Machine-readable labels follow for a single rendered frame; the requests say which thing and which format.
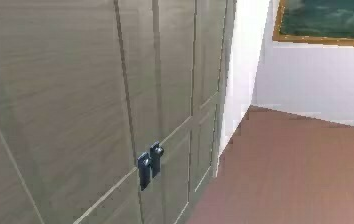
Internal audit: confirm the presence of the grey-brown wooden door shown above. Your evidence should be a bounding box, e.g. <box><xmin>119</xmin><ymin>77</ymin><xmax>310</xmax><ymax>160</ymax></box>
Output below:
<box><xmin>0</xmin><ymin>0</ymin><xmax>238</xmax><ymax>224</ymax></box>

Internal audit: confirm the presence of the gold framed green picture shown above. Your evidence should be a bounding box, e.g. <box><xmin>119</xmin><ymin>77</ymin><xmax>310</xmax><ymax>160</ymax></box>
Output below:
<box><xmin>272</xmin><ymin>0</ymin><xmax>354</xmax><ymax>48</ymax></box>

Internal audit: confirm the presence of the black door handle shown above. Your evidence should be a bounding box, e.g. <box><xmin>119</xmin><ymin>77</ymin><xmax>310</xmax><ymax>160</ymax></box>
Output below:
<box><xmin>136</xmin><ymin>151</ymin><xmax>153</xmax><ymax>192</ymax></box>
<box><xmin>149</xmin><ymin>141</ymin><xmax>165</xmax><ymax>179</ymax></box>

